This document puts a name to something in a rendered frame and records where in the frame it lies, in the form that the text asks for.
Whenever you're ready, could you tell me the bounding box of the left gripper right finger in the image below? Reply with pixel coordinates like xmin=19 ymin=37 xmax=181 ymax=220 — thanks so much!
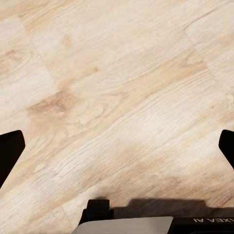
xmin=218 ymin=130 xmax=234 ymax=169

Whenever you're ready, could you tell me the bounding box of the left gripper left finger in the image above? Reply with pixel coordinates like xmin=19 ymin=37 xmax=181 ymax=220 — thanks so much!
xmin=0 ymin=130 xmax=25 ymax=188

